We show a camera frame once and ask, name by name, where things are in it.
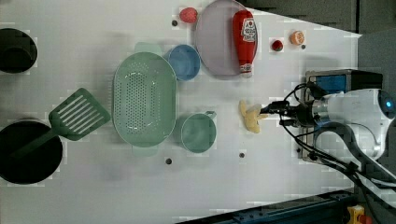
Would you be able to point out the red plush ketchup bottle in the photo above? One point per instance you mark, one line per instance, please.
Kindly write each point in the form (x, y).
(245, 41)

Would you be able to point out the blue plastic cup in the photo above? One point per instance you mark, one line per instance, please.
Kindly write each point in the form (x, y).
(185, 61)

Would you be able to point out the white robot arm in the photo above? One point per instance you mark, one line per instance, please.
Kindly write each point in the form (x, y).
(368, 112)

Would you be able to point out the orange slice toy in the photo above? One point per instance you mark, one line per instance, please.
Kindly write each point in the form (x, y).
(297, 38)

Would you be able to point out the black round container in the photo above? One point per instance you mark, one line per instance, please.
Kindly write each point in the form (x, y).
(18, 51)

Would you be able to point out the dark red plush strawberry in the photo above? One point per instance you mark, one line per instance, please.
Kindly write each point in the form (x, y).
(277, 45)

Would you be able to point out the light red plush strawberry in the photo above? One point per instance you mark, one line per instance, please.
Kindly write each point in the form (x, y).
(188, 15)

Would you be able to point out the yellow plush peeled banana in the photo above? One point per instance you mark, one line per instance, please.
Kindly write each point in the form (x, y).
(251, 116)

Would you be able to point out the lavender round plate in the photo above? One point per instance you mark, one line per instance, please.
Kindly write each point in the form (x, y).
(214, 38)

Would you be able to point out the black pot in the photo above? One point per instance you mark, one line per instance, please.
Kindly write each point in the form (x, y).
(38, 163)

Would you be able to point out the blue metal frame rail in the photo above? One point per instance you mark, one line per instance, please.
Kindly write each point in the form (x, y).
(326, 208)

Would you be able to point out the silver toaster oven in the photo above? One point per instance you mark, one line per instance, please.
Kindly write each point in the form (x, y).
(344, 80)

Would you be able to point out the green slotted spatula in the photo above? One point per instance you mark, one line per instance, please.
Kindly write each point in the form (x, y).
(74, 118)

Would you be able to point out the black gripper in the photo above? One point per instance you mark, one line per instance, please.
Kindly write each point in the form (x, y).
(298, 115)

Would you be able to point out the green plastic mug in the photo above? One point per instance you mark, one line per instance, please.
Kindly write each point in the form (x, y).
(198, 132)

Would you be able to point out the green perforated colander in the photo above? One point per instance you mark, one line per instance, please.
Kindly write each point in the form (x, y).
(144, 99)

